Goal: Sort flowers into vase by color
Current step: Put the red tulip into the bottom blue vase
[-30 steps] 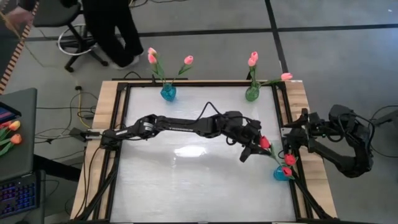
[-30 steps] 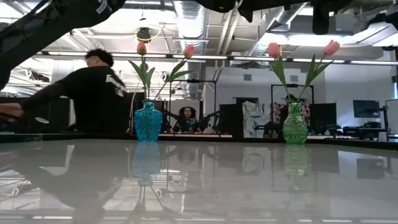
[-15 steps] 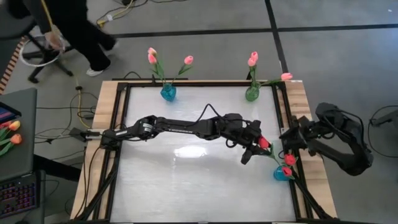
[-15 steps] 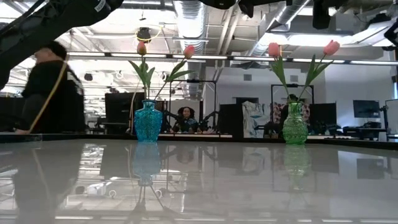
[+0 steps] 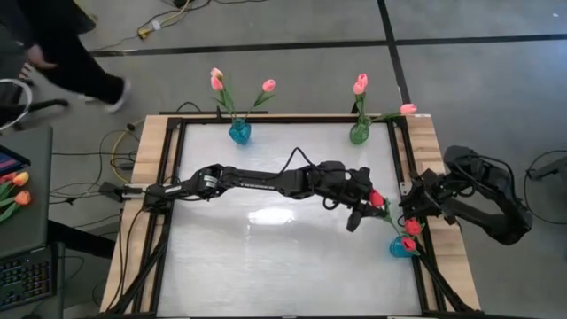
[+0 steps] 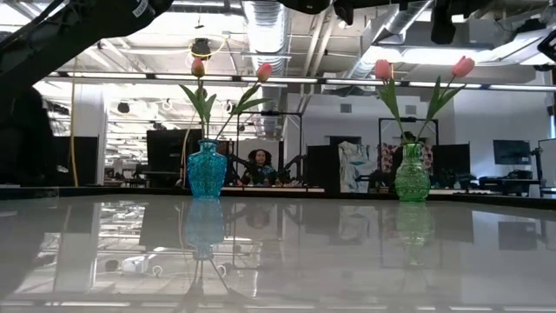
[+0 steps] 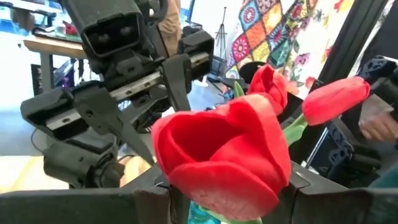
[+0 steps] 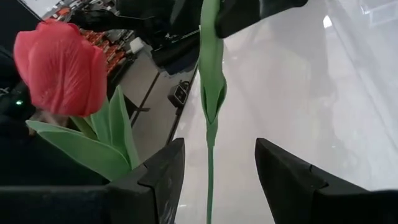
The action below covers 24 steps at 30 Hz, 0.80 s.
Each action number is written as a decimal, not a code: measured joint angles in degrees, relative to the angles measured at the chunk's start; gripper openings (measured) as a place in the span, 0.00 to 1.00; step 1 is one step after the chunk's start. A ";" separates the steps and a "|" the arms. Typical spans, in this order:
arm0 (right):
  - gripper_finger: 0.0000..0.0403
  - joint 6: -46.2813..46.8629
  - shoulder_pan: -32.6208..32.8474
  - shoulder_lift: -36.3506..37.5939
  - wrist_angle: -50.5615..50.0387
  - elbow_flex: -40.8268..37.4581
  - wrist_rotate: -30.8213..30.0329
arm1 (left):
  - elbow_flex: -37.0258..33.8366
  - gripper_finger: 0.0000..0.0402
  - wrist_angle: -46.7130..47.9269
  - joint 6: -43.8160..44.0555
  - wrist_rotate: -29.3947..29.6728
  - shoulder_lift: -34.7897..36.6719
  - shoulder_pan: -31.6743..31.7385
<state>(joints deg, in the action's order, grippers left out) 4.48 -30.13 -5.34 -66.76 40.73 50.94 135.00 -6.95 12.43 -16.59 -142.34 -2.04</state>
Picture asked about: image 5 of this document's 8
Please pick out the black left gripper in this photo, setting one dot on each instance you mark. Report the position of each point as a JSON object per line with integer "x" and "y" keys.
{"x": 350, "y": 186}

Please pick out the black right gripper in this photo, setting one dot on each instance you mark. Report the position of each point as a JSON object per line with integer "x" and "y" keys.
{"x": 432, "y": 192}

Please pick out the red artificial tulip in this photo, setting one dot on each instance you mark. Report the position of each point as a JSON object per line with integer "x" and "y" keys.
{"x": 408, "y": 243}
{"x": 6, "y": 177}
{"x": 413, "y": 227}
{"x": 376, "y": 198}

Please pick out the pink artificial tulip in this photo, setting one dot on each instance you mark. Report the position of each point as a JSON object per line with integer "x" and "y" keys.
{"x": 362, "y": 79}
{"x": 359, "y": 87}
{"x": 216, "y": 84}
{"x": 217, "y": 72}
{"x": 269, "y": 85}
{"x": 408, "y": 109}

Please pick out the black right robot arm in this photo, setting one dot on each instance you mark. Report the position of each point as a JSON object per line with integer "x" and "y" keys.
{"x": 500, "y": 221}

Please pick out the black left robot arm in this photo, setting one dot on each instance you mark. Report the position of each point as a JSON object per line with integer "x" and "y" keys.
{"x": 266, "y": 181}

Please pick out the round blue glass vase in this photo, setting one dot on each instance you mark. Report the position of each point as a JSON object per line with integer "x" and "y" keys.
{"x": 396, "y": 250}

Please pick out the green glass vase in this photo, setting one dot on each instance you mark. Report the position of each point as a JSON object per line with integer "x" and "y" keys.
{"x": 359, "y": 133}

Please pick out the tall blue glass vase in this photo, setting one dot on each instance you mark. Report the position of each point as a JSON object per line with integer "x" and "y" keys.
{"x": 240, "y": 134}

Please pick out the grey stand foot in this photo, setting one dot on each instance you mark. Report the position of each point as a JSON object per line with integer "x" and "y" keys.
{"x": 549, "y": 170}

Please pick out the dark power adapter box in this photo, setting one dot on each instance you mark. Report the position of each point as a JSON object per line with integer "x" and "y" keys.
{"x": 126, "y": 166}

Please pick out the black desk base beam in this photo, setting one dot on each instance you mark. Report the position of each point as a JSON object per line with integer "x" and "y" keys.
{"x": 84, "y": 241}

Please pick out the person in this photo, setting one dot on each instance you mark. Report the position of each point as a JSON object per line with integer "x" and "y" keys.
{"x": 80, "y": 66}

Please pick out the grey side desk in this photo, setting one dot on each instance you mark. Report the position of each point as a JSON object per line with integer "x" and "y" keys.
{"x": 35, "y": 221}

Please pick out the black office chair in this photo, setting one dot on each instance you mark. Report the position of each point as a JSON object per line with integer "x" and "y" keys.
{"x": 48, "y": 105}

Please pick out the orange artificial tulip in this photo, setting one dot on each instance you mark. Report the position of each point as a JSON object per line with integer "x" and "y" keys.
{"x": 21, "y": 178}
{"x": 23, "y": 197}

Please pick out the black backlit keyboard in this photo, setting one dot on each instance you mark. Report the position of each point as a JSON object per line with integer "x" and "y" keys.
{"x": 26, "y": 279}

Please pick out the black tilted monitor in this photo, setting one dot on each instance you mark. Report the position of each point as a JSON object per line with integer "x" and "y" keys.
{"x": 13, "y": 159}

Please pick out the person's hand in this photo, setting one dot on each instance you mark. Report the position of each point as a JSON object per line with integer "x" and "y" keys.
{"x": 39, "y": 57}

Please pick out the black curved bracket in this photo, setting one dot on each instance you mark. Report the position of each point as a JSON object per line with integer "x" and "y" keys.
{"x": 354, "y": 109}

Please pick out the black metal table frame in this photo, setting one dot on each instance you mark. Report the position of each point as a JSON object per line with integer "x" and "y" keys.
{"x": 173, "y": 120}

